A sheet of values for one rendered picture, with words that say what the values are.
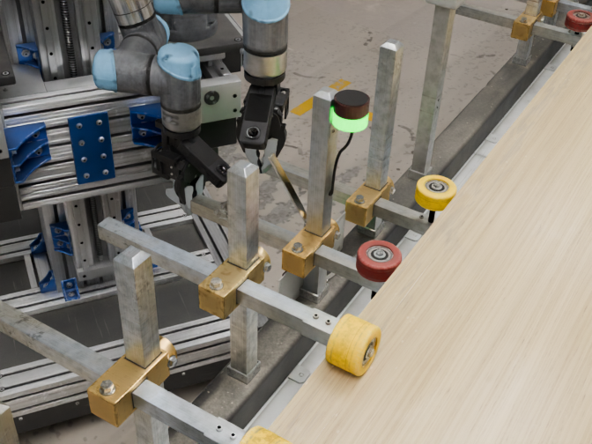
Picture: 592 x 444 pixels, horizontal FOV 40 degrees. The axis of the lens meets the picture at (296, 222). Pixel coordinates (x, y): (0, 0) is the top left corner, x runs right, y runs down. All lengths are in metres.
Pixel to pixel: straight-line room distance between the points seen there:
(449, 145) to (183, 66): 0.91
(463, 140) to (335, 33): 2.24
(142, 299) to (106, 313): 1.28
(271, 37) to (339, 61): 2.73
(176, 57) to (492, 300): 0.69
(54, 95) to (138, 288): 0.87
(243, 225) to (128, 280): 0.26
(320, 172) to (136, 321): 0.50
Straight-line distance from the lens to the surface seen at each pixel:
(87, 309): 2.39
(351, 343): 1.21
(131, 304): 1.11
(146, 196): 2.78
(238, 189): 1.23
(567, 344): 1.39
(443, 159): 2.12
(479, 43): 4.42
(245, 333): 1.42
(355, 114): 1.37
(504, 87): 2.50
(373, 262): 1.45
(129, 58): 1.53
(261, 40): 1.37
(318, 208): 1.52
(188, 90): 1.51
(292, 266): 1.53
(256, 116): 1.41
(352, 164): 3.32
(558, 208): 1.68
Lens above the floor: 1.85
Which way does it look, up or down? 38 degrees down
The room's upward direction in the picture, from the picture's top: 3 degrees clockwise
